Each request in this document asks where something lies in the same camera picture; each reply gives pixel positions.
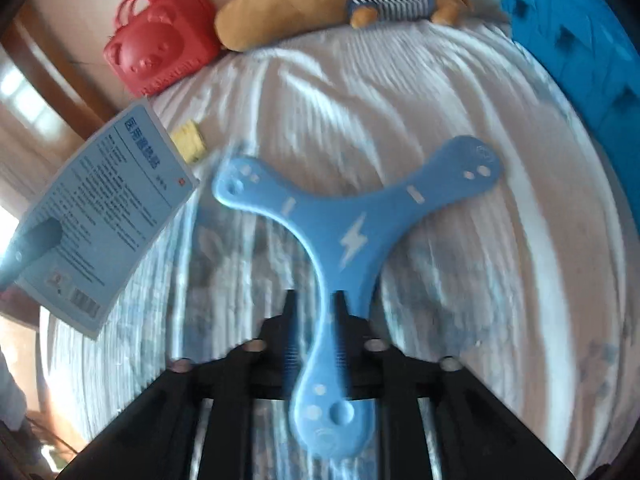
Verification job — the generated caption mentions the brown plush dog striped shirt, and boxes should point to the brown plush dog striped shirt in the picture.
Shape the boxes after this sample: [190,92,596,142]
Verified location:
[215,0,473,53]

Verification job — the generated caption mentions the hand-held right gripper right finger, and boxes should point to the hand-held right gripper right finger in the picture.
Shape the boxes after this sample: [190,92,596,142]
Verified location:
[335,292,576,480]

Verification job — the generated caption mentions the red bear carry case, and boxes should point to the red bear carry case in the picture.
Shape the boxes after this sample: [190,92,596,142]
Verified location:
[103,0,223,98]

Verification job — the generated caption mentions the blue three-arm boomerang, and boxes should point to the blue three-arm boomerang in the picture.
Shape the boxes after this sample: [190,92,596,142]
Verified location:
[211,135,503,461]

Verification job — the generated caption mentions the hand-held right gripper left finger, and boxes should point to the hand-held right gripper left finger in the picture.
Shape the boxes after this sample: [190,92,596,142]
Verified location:
[57,290,301,480]

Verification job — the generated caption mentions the blue cartoon print box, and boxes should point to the blue cartoon print box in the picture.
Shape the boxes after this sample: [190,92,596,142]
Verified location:
[20,97,201,341]

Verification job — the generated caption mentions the yellow flat packet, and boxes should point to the yellow flat packet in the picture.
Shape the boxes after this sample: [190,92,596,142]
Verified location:
[170,119,208,165]

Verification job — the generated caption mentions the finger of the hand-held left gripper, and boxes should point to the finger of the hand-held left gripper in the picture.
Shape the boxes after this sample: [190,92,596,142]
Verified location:
[0,217,63,286]

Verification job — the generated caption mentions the blue plastic crate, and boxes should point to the blue plastic crate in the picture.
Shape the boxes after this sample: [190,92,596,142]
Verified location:
[485,0,640,148]

